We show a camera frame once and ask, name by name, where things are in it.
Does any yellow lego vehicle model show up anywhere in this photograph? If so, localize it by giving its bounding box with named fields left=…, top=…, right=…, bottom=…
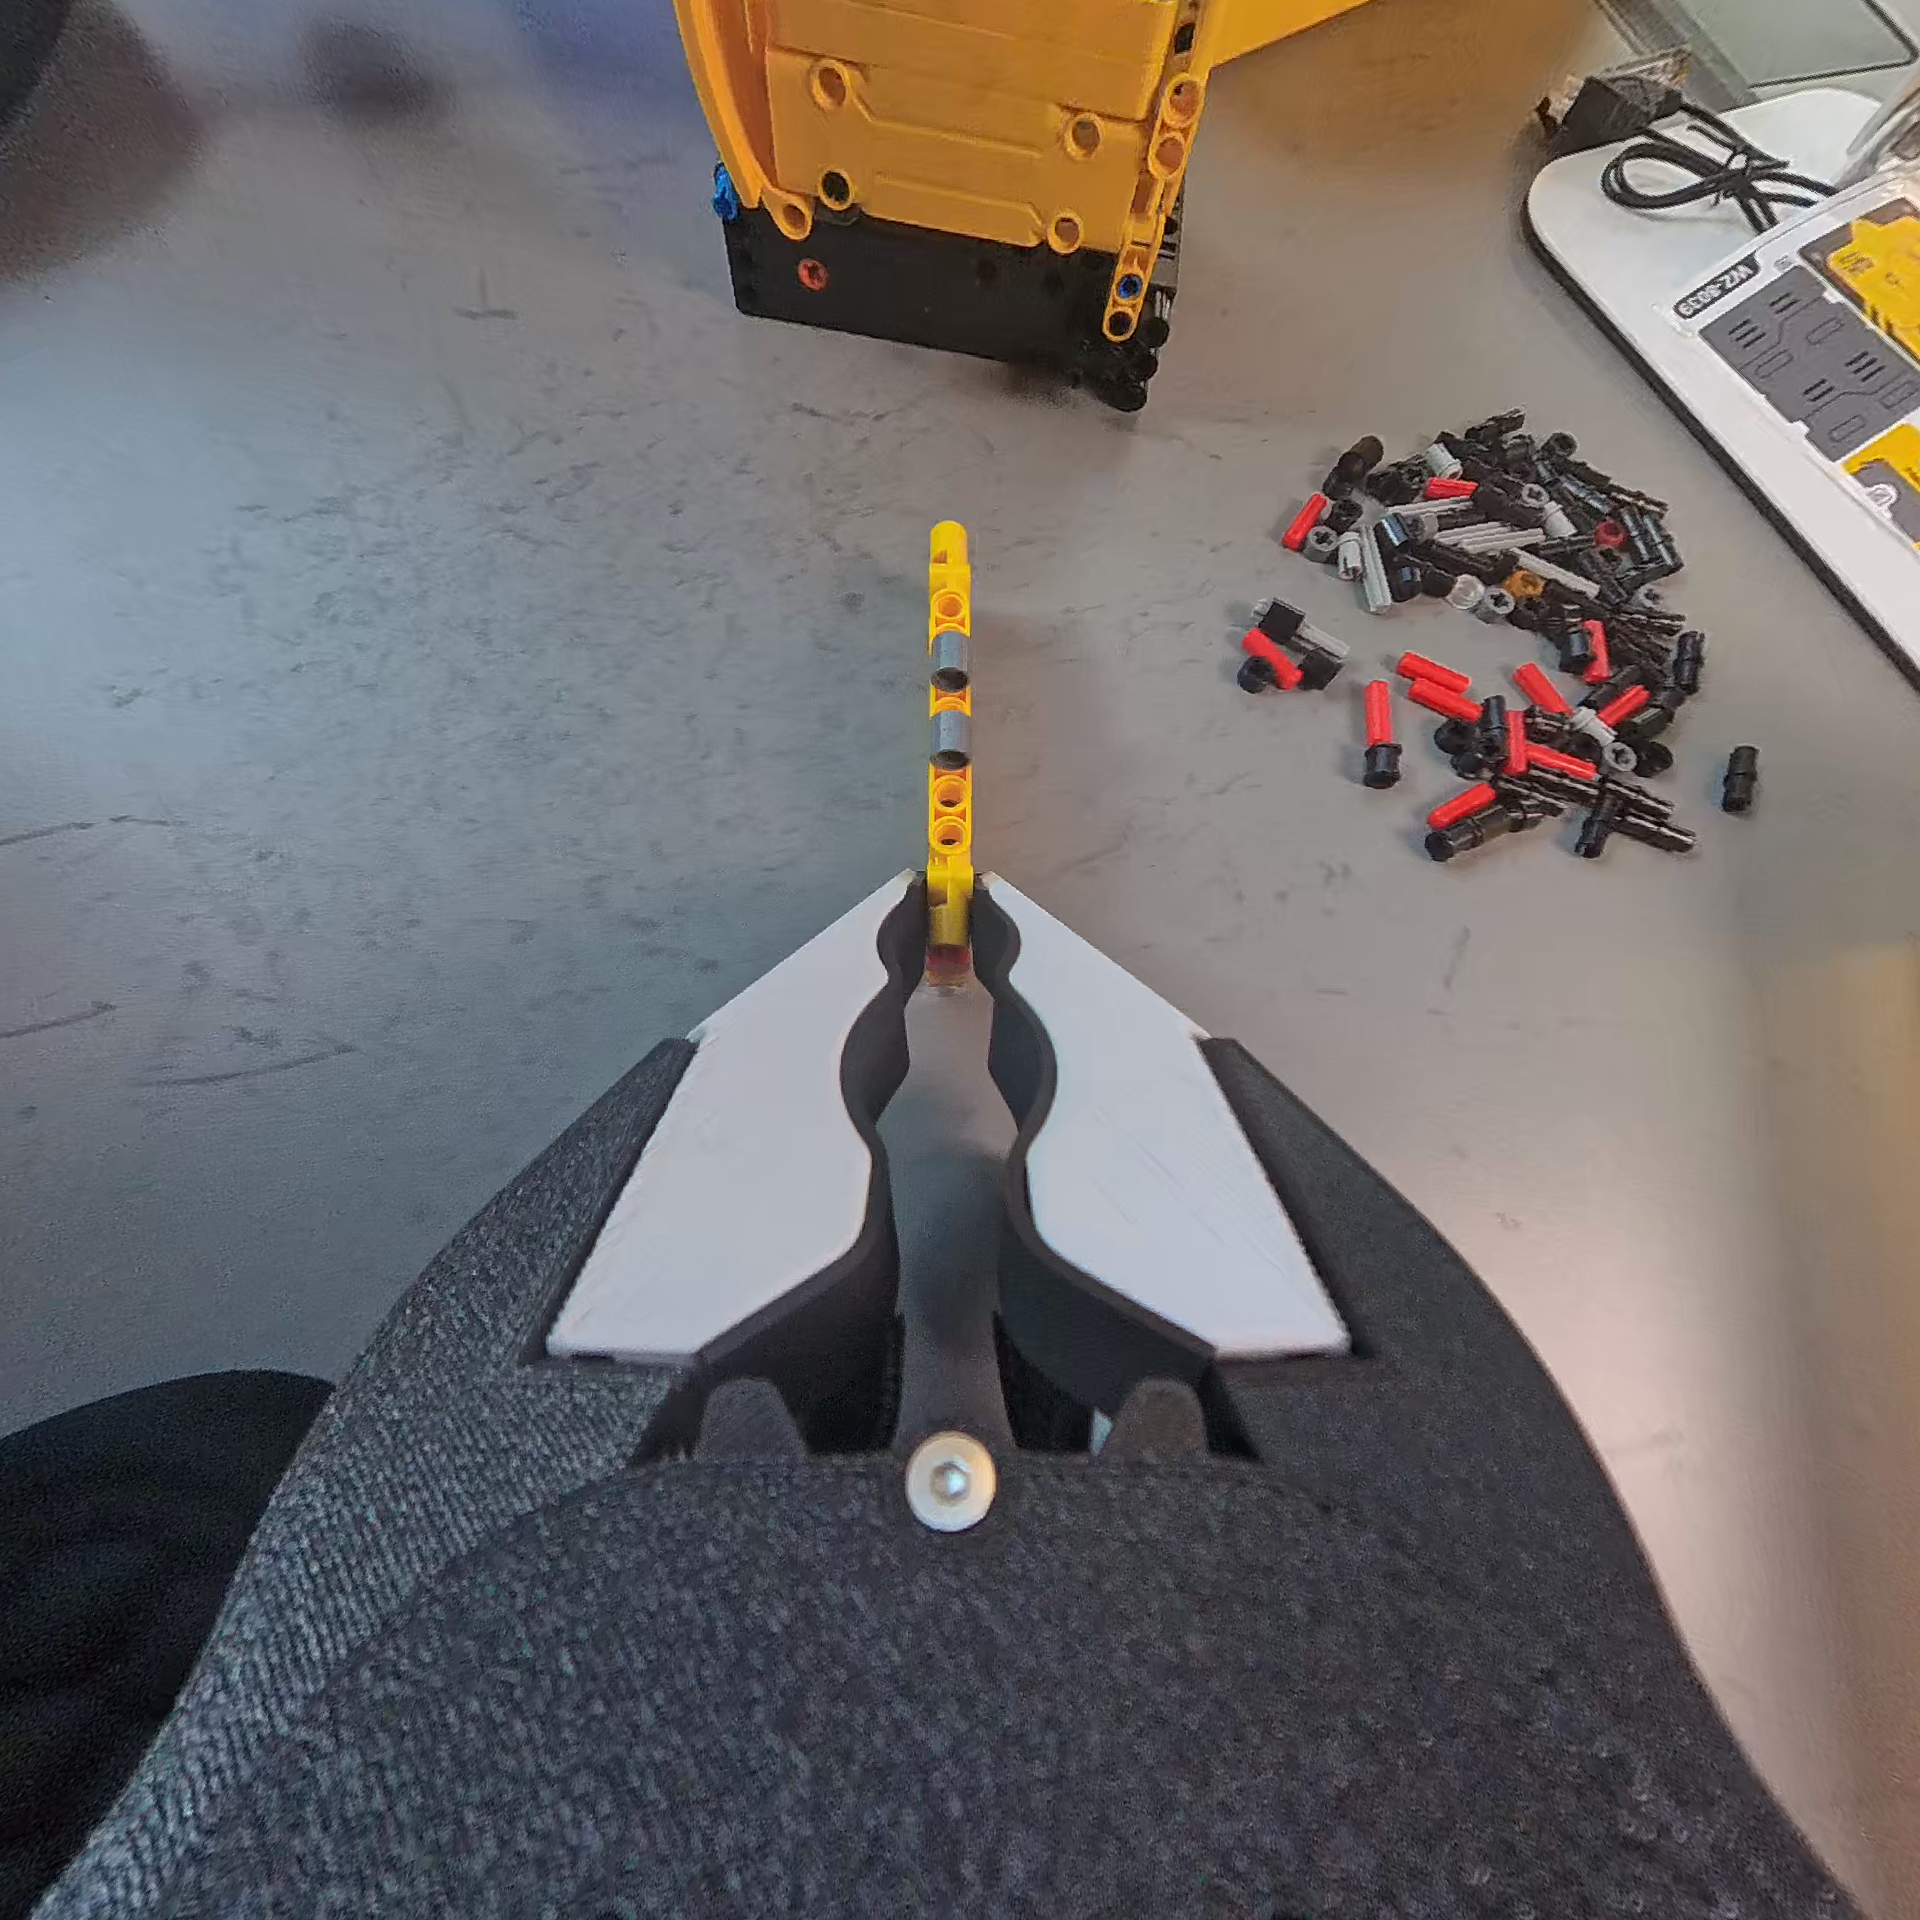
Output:
left=673, top=0, right=1374, bottom=414

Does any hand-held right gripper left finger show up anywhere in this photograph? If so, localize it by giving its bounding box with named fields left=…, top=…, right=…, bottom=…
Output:
left=546, top=875, right=934, bottom=1453

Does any black cable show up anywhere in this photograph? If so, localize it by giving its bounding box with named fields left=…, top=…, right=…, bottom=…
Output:
left=1536, top=52, right=1839, bottom=241

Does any pile of small lego pins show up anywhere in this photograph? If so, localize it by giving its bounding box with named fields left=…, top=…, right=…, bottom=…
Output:
left=1236, top=406, right=1761, bottom=867

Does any yellow lego beam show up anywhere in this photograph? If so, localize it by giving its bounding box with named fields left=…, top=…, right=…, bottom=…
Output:
left=922, top=523, right=977, bottom=953

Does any white rounded board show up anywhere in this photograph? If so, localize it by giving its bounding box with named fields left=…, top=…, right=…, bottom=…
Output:
left=1523, top=86, right=1920, bottom=693

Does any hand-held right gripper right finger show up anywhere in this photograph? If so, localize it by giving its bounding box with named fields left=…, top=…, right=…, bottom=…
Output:
left=970, top=875, right=1355, bottom=1448

